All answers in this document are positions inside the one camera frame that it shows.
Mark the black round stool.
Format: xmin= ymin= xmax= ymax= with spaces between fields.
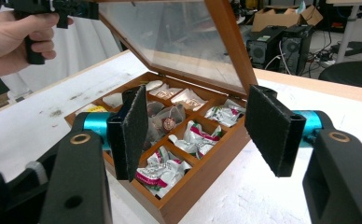
xmin=318 ymin=60 xmax=362 ymax=91

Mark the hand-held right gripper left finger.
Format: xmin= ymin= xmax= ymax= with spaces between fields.
xmin=83 ymin=85 xmax=149 ymax=182

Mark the pink patterned sachet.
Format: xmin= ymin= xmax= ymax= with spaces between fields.
xmin=170 ymin=88 xmax=209 ymax=112
xmin=149 ymin=83 xmax=183 ymax=101

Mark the pile of translucent tea bags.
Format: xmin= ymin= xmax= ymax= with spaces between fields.
xmin=143 ymin=101 xmax=188 ymax=151

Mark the black computer tower green sticker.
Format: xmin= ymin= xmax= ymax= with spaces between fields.
xmin=246 ymin=26 xmax=287 ymax=70

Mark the open cardboard box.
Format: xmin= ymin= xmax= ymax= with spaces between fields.
xmin=251 ymin=4 xmax=324 ymax=33

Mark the white desk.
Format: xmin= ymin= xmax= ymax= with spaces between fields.
xmin=325 ymin=0 xmax=362 ymax=64

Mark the group of white green packets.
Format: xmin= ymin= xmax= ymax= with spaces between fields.
xmin=135 ymin=99 xmax=247 ymax=199

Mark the plain white sachet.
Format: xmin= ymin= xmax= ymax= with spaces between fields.
xmin=145 ymin=79 xmax=164 ymax=91
xmin=103 ymin=92 xmax=124 ymax=108

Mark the white foam mat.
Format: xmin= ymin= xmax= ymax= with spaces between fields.
xmin=0 ymin=49 xmax=362 ymax=224

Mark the wooden tea box with glass lid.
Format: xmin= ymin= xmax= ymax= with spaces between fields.
xmin=64 ymin=0 xmax=259 ymax=224

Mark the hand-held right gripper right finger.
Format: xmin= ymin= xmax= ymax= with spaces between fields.
xmin=244 ymin=84 xmax=324 ymax=178

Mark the yellow packet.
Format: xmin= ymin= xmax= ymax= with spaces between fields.
xmin=76 ymin=104 xmax=108 ymax=115

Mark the red label pyramid tea bag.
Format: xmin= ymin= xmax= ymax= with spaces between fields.
xmin=152 ymin=104 xmax=188 ymax=138

